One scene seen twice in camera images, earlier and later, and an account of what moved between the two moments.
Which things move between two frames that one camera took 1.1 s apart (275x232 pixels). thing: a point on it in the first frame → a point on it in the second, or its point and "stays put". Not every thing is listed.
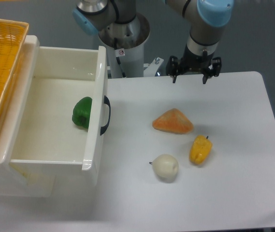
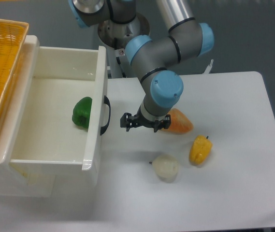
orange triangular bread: [173, 121] stays put
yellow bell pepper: [200, 148] stays put
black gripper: [190, 62] → [128, 121]
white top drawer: [66, 111] stays put
